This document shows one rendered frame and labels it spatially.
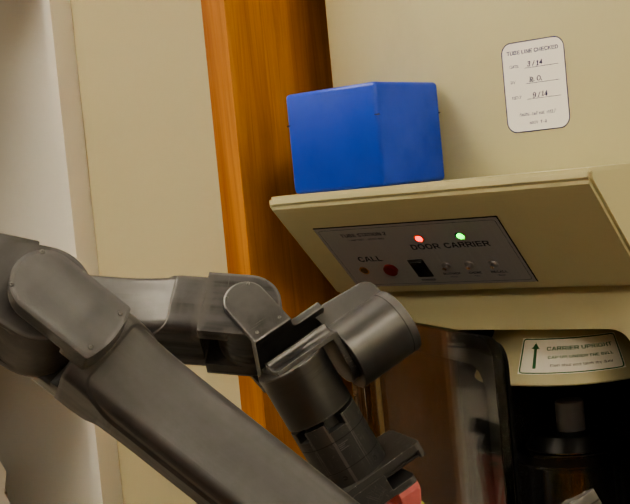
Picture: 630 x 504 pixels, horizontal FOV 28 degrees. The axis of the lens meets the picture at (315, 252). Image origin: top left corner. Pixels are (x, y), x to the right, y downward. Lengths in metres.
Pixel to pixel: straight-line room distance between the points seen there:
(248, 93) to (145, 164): 0.82
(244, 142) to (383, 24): 0.17
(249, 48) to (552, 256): 0.37
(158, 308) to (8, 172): 1.27
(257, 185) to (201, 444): 0.52
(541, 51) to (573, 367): 0.28
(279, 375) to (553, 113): 0.34
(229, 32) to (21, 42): 1.06
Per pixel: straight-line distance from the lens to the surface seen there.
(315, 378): 0.97
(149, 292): 1.04
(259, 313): 0.99
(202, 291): 1.02
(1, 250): 0.74
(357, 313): 1.01
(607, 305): 1.10
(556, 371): 1.16
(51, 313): 0.71
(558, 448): 1.22
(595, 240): 1.03
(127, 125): 2.05
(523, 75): 1.12
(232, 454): 0.74
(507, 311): 1.15
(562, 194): 0.99
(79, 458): 2.23
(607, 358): 1.16
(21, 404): 2.32
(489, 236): 1.06
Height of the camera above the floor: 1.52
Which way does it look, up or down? 3 degrees down
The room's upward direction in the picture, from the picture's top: 6 degrees counter-clockwise
